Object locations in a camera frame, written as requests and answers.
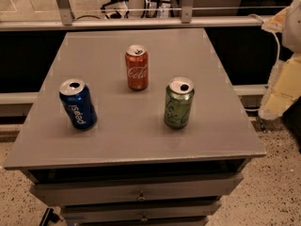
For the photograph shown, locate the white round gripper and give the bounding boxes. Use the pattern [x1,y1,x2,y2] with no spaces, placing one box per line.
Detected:
[259,0,301,120]

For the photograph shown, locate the green soda can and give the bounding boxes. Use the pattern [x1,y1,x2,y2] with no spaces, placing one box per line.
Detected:
[164,77,195,129]

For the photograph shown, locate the red coke can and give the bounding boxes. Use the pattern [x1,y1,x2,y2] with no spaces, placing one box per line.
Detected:
[125,44,149,90]

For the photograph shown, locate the blue pepsi can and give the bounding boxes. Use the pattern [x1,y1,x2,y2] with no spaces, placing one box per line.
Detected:
[59,78,97,130]

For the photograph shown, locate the upper grey drawer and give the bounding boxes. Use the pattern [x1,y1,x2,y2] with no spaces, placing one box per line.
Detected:
[30,172,243,206]

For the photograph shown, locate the grey drawer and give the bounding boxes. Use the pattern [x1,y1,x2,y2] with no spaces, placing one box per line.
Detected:
[61,200,220,223]
[30,172,243,206]

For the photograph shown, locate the grey drawer cabinet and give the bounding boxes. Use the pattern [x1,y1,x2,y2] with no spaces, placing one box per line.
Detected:
[5,28,265,226]

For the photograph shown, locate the lower grey drawer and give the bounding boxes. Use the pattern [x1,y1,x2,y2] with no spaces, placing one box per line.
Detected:
[61,200,220,223]

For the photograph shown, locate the metal railing frame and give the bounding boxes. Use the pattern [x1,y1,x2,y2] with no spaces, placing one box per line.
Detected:
[0,0,301,32]

